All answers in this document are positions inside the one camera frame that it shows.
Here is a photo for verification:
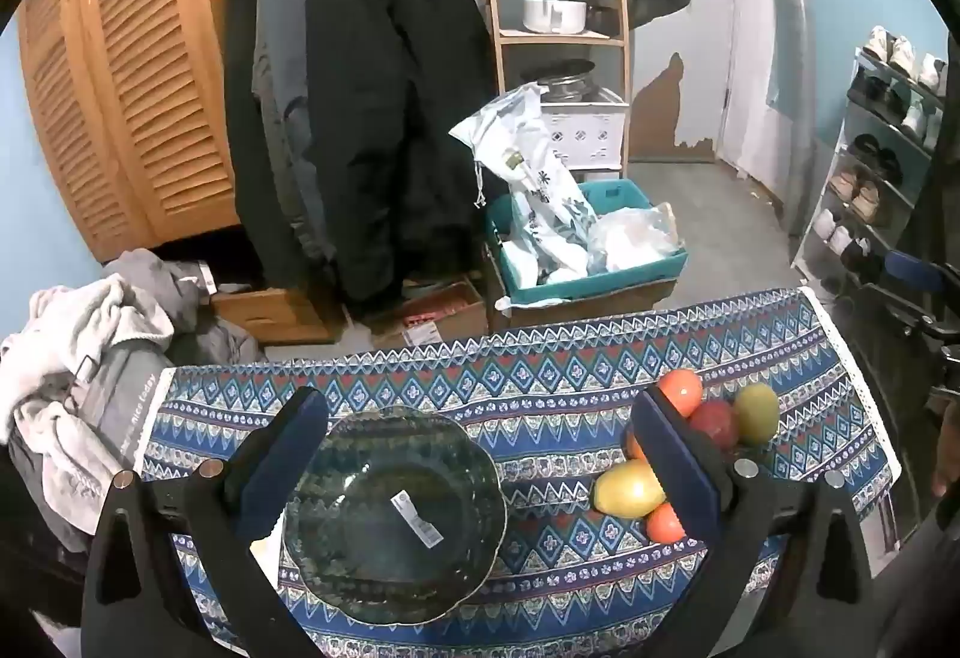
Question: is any grey shoe rack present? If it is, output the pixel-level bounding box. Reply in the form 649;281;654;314
791;46;950;299

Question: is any group of shoes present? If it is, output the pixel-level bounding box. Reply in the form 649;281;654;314
814;25;947;284

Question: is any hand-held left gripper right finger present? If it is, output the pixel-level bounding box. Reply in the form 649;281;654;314
632;386;876;658

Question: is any white paper card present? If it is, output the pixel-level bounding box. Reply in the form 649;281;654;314
251;534;286;591

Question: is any grey jacket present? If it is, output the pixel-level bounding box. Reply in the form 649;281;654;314
251;0;338;269

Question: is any white door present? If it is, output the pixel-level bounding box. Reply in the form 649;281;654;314
720;0;807;209

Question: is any blue patterned tablecloth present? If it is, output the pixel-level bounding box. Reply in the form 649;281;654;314
131;286;901;658

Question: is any white grey towel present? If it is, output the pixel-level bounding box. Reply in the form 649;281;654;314
0;274;175;513

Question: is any clear glass bowl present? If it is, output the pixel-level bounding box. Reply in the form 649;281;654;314
281;405;509;625

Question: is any clear plastic bag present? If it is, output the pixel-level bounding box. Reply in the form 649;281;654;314
589;202;685;275

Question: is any yellow green mango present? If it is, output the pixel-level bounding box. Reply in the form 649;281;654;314
733;382;781;445
592;459;667;519

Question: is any teal crate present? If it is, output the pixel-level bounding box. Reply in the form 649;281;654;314
486;180;689;306

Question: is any black coat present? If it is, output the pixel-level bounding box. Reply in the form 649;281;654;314
225;0;496;321

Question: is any steel pot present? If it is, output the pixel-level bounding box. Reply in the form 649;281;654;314
525;59;597;102

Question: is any white lattice basket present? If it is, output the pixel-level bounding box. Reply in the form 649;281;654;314
540;95;627;171

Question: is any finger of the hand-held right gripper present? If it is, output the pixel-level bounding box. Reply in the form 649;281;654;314
896;309;960;348
885;250;947;293

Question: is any large orange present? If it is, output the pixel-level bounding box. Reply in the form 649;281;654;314
658;369;704;419

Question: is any red apple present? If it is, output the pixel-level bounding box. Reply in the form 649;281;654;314
688;400;740;453

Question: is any cardboard box with red papers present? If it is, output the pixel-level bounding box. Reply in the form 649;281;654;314
371;279;488;351

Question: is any white cooking pot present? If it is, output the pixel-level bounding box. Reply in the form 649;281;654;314
521;0;588;35

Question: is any wooden louvered wardrobe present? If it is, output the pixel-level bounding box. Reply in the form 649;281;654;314
16;0;260;261

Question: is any brown cardboard box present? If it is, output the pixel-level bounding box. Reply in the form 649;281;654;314
484;245;680;333

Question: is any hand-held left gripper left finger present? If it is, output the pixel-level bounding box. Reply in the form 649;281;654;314
81;386;331;658

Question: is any white printed bag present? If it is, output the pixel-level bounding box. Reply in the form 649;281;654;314
450;86;597;284

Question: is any person's right hand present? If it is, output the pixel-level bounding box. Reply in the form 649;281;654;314
930;395;960;498

